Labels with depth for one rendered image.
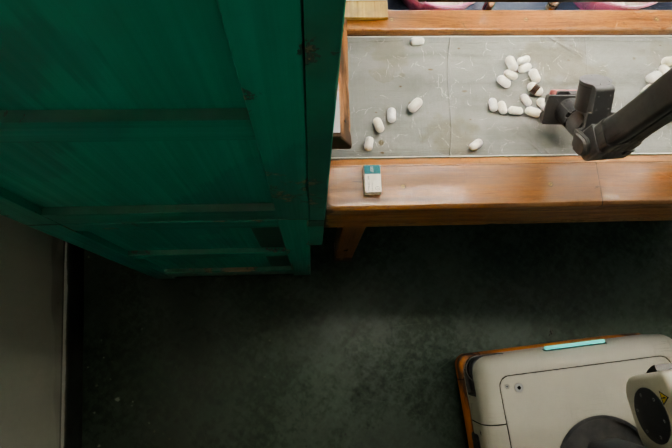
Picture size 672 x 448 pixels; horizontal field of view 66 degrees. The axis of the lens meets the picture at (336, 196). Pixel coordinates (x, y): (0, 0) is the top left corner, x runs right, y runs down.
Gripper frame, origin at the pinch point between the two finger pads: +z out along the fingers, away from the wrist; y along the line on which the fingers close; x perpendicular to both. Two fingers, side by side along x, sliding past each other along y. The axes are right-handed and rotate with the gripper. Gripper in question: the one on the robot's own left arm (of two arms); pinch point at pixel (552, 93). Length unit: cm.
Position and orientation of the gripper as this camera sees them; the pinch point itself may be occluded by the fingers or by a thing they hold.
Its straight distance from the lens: 128.7
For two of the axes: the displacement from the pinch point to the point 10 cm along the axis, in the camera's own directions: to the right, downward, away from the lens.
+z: -0.3, -5.4, 8.4
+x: -0.2, 8.4, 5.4
